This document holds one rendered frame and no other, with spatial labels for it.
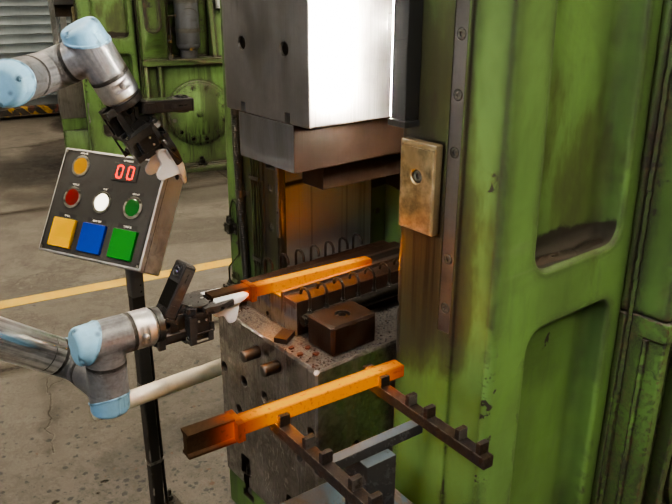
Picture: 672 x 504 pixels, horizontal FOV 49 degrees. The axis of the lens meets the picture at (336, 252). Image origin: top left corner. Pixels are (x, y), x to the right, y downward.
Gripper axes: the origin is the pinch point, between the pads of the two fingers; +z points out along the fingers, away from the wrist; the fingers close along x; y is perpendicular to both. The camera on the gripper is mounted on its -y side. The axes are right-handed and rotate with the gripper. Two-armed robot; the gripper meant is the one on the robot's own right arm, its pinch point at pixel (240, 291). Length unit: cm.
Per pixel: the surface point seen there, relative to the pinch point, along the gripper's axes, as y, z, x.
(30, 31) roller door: -1, 202, -776
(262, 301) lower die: 6.8, 9.0, -5.6
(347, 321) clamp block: 3.5, 13.3, 19.1
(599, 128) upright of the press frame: -35, 57, 42
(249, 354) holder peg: 14.0, 0.4, 2.3
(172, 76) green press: 15, 209, -444
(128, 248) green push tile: 1.3, -6.5, -41.2
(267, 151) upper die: -28.2, 8.3, -1.5
